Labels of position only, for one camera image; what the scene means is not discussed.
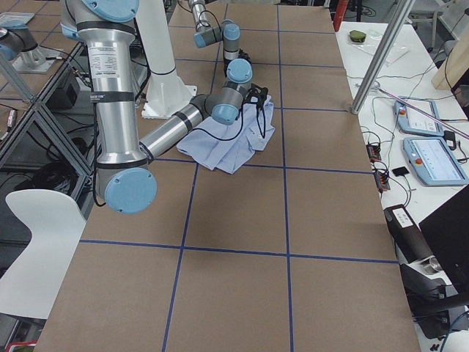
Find lower teach pendant tablet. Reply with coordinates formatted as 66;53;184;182
402;136;468;186

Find light blue striped shirt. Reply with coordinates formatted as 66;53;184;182
177;95;275;174

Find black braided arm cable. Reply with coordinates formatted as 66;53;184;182
197;7;224;41
193;83;272;142

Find teach pendant tablet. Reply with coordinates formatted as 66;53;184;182
394;98;444;137
402;136;468;186

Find aluminium frame post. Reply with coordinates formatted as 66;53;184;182
350;0;415;114

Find dark green object on table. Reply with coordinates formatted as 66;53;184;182
349;30;367;44

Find upper teach pendant tablet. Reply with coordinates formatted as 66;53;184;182
394;98;444;137

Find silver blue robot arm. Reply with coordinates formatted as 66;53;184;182
188;0;251;75
61;1;255;214

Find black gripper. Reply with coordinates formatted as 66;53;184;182
224;49;252;76
244;83;268;110

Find aluminium frame rack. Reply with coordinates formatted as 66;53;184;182
0;36;133;221

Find white chair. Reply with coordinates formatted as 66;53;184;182
1;189;86;319

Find black monitor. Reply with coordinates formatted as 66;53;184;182
419;187;468;293

